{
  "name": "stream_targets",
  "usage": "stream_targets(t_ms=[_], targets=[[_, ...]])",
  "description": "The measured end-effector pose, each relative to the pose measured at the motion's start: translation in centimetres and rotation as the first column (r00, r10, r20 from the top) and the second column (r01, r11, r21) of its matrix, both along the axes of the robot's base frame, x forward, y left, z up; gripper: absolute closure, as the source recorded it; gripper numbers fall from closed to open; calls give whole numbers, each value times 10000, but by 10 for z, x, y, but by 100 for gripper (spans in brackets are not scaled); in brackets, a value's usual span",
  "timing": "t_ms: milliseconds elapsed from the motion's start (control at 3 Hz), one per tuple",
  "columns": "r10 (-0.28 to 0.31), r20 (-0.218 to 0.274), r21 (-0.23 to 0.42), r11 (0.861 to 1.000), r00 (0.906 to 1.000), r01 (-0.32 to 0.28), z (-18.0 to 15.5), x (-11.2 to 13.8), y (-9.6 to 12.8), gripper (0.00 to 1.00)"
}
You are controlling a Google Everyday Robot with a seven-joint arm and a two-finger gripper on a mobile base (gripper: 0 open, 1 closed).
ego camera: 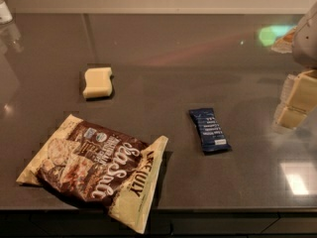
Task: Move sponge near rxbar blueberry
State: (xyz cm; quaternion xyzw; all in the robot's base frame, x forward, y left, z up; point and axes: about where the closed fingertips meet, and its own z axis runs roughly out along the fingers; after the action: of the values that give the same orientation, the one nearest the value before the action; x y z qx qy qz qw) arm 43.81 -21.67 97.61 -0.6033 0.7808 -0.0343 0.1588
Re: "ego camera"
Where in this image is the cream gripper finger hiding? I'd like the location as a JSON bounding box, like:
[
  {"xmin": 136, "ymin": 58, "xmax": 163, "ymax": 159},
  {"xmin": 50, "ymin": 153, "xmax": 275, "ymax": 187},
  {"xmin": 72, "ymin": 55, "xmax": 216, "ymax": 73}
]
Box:
[
  {"xmin": 274, "ymin": 104, "xmax": 307, "ymax": 129},
  {"xmin": 281, "ymin": 69, "xmax": 317, "ymax": 112}
]

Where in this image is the pale yellow sponge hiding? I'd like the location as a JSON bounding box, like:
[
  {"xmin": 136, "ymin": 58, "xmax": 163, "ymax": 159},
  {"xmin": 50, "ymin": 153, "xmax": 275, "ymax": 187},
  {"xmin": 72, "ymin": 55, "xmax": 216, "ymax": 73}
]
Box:
[{"xmin": 82, "ymin": 67, "xmax": 113, "ymax": 99}]

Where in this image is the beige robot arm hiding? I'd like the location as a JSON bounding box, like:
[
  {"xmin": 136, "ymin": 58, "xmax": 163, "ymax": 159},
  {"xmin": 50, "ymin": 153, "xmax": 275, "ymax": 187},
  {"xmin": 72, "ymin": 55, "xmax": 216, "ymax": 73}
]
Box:
[{"xmin": 271, "ymin": 2, "xmax": 317, "ymax": 133}]

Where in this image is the dark blue rxbar wrapper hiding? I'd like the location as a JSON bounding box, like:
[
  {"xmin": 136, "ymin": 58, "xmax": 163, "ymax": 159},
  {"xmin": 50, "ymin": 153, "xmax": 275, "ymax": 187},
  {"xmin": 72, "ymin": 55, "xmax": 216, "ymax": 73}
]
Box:
[{"xmin": 189, "ymin": 108, "xmax": 231, "ymax": 154}]

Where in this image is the brown sea salt chips bag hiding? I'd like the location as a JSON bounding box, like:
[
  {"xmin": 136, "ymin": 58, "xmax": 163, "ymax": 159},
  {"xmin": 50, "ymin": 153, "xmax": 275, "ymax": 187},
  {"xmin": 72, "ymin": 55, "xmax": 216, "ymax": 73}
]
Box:
[{"xmin": 17, "ymin": 115, "xmax": 168, "ymax": 234}]

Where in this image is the white container at corner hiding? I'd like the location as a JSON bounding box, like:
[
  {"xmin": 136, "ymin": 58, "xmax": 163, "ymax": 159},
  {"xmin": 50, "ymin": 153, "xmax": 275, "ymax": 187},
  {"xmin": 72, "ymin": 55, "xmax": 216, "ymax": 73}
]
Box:
[{"xmin": 0, "ymin": 0, "xmax": 13, "ymax": 24}]

